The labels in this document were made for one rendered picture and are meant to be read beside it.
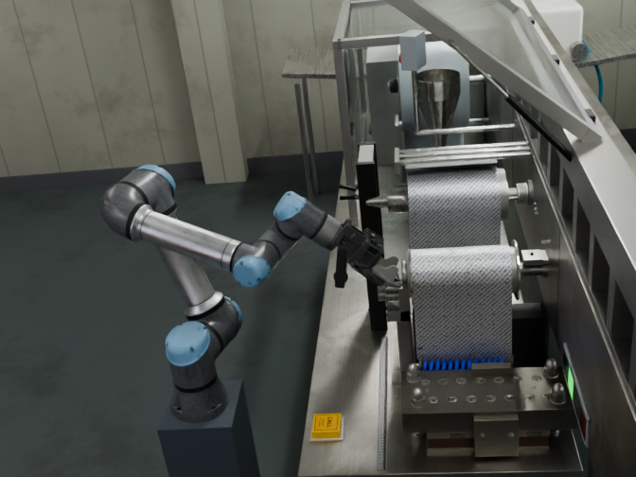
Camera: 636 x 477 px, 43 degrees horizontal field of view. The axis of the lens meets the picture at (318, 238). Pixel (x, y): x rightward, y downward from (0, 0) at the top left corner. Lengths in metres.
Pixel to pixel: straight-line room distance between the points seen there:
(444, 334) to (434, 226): 0.30
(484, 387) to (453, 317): 0.18
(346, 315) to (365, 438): 0.56
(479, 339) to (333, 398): 0.43
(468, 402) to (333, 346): 0.57
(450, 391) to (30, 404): 2.49
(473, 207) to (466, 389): 0.47
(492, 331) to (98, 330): 2.78
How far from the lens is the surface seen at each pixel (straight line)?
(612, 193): 1.48
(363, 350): 2.36
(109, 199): 2.04
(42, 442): 3.82
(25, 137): 6.33
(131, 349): 4.22
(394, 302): 2.13
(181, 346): 2.11
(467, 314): 2.01
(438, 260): 1.96
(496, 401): 1.97
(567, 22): 4.80
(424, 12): 1.57
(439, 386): 2.01
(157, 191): 2.10
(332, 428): 2.08
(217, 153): 5.79
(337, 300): 2.60
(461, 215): 2.14
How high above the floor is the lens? 2.29
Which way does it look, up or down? 28 degrees down
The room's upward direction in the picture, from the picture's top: 7 degrees counter-clockwise
